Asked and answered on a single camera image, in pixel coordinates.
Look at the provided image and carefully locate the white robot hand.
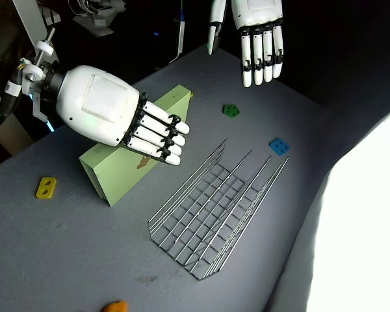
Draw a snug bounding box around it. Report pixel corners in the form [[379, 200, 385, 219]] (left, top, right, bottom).
[[55, 64, 190, 166], [207, 0, 285, 88]]

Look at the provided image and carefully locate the light green box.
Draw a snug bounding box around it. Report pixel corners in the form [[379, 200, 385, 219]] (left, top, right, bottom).
[[79, 84, 193, 207]]

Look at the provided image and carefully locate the yellow two-hole block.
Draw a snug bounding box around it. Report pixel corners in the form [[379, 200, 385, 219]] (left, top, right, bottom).
[[35, 177, 58, 200]]

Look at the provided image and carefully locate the green pentagon block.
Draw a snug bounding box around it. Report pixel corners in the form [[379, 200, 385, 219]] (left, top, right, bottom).
[[222, 103, 242, 119]]

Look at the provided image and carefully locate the blue square four-hole block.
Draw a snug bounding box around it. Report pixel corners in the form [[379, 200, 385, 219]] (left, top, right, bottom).
[[268, 138, 291, 158]]

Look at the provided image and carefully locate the grey table cloth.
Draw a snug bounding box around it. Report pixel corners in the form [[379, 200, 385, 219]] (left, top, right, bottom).
[[0, 44, 390, 312]]

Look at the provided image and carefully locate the orange toy piece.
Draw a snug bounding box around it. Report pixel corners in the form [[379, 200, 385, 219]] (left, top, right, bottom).
[[103, 300, 129, 312]]

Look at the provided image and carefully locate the white cable with blue band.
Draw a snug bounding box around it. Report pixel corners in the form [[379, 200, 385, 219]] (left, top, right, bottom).
[[168, 0, 187, 64]]

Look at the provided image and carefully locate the white frame post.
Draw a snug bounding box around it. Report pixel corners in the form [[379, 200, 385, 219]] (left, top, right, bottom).
[[12, 0, 50, 43], [0, 81, 34, 157]]

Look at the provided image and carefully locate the wire metal rack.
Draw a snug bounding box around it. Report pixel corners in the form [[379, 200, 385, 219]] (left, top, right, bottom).
[[147, 138, 290, 281]]

